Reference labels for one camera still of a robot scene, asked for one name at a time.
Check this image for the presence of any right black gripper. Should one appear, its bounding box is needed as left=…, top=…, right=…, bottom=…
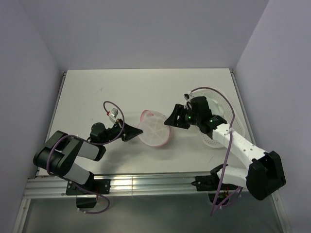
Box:
left=164, top=103, right=201, bottom=129

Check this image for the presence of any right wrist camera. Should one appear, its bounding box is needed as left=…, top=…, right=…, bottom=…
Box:
left=184, top=91, right=194, bottom=102

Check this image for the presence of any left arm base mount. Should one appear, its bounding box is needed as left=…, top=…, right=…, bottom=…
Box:
left=65, top=179, right=111, bottom=214

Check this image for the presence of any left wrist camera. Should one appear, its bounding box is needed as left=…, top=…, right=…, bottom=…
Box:
left=106, top=108, right=119, bottom=123

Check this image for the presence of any white mesh laundry bag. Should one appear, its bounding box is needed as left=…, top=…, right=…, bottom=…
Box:
left=138, top=110, right=173, bottom=147

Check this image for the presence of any white plastic basket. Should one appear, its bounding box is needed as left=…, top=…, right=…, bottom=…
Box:
left=192, top=89, right=245, bottom=149

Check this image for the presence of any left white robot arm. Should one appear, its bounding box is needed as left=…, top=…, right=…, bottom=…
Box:
left=33, top=119, right=143, bottom=194

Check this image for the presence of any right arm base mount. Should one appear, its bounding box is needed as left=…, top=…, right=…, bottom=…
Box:
left=191, top=175, right=238, bottom=204

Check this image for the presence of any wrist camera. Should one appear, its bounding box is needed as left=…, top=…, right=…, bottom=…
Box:
left=184, top=91, right=194, bottom=102
left=106, top=108, right=119, bottom=123

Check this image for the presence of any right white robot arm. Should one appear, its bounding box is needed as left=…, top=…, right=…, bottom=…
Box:
left=164, top=96, right=286, bottom=200

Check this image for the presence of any aluminium frame rail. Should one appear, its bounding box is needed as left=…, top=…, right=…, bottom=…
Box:
left=23, top=171, right=279, bottom=198

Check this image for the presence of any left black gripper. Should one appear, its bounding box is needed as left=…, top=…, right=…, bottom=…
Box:
left=101, top=118, right=143, bottom=145

